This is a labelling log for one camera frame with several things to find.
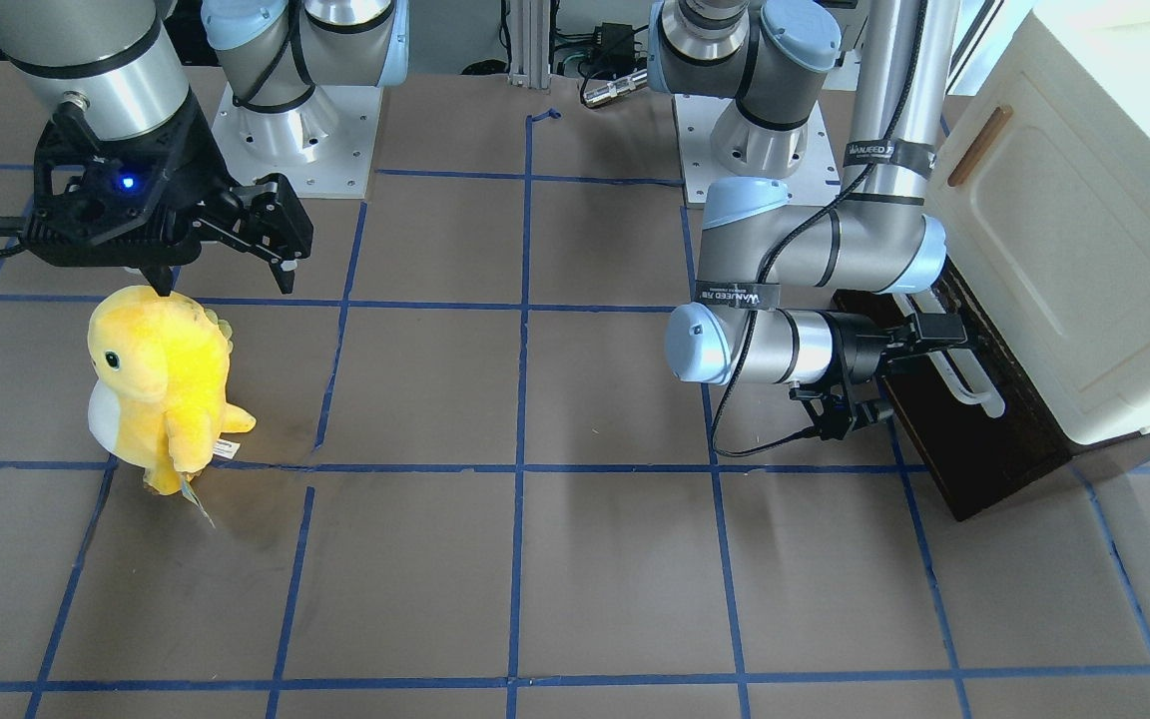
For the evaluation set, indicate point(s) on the aluminium frame post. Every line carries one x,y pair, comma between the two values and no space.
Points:
529,34

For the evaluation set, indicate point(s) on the dark brown wooden drawer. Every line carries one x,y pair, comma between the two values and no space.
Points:
976,460

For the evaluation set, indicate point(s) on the white drawer handle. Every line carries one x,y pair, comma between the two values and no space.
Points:
960,370

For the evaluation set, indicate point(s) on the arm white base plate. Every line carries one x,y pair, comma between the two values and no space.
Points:
324,147
814,179

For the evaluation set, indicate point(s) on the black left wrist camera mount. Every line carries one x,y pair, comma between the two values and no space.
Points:
834,416

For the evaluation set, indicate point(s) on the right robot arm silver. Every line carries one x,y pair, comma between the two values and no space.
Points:
117,61

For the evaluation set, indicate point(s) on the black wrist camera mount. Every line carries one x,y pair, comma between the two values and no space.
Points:
127,202
834,416

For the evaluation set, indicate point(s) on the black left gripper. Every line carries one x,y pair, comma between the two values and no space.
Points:
860,347

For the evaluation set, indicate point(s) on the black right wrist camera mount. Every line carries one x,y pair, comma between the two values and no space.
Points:
127,202

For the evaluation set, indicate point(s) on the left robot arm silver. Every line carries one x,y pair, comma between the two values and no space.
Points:
761,235

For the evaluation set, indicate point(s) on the cream white plastic cabinet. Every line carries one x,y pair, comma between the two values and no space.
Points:
1044,188

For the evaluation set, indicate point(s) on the yellow plush dinosaur toy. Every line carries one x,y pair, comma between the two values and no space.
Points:
160,402

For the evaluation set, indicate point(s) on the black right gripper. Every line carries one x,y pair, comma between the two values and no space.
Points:
202,159

